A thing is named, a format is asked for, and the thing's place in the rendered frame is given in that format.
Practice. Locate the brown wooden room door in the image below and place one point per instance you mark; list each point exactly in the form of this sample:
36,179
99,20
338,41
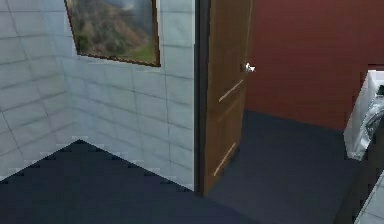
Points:
226,100

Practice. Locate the white washing machine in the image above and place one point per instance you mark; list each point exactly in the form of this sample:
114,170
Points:
365,116

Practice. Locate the framed landscape picture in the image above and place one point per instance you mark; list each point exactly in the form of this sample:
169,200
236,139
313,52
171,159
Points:
113,30

